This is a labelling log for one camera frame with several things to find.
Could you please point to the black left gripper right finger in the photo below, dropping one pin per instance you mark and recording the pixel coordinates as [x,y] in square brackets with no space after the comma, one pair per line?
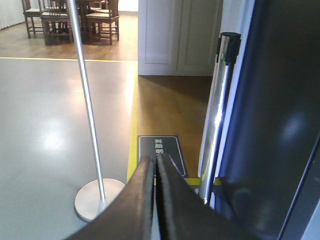
[182,215]

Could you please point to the wooden dining table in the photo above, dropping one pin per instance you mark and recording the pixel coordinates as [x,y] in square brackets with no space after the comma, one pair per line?
[56,21]

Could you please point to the black floor sign sticker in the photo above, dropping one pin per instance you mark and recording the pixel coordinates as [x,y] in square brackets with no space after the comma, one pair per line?
[152,145]

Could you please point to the white fridge door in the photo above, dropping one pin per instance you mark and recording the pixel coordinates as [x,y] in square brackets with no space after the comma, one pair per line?
[270,168]

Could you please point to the chrome stanchion post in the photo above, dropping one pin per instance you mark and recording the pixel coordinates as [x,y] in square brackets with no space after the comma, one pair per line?
[227,51]

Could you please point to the silver sign stand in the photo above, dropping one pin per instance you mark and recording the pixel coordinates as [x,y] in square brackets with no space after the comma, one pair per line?
[94,197]

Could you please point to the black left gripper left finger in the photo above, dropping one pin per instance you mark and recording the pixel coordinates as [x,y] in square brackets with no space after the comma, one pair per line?
[130,215]

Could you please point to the white panelled cabinet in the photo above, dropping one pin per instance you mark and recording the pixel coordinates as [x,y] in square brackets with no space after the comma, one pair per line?
[178,37]

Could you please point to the wooden chair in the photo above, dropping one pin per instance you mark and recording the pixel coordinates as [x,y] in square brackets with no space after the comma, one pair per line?
[30,13]
[104,23]

